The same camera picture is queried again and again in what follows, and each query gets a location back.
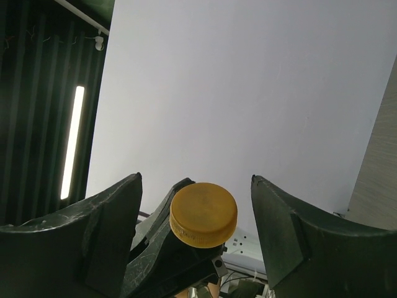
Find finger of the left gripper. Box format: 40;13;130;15
123;178;226;297

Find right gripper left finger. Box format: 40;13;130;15
1;173;142;297

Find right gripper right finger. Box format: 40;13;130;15
251;175;396;297

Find orange bottle cap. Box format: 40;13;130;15
169;183;238;249

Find ceiling light bar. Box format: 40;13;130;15
60;86;85;200

